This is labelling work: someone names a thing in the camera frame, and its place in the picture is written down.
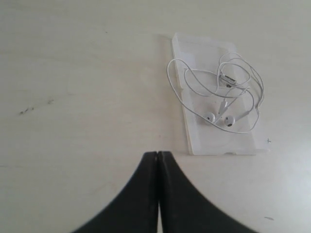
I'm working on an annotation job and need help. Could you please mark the clear plastic storage case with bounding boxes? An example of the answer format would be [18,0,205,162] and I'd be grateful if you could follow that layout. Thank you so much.
[170,33,265,155]

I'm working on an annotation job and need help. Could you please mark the white wired earphones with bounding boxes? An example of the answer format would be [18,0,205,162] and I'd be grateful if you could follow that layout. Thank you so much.
[166,52,264,134]

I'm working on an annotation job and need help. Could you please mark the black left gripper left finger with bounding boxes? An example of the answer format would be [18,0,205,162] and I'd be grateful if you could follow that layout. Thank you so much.
[75,151,158,233]

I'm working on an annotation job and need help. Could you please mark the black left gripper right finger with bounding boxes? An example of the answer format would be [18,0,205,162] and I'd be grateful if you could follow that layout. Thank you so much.
[157,151,253,233]

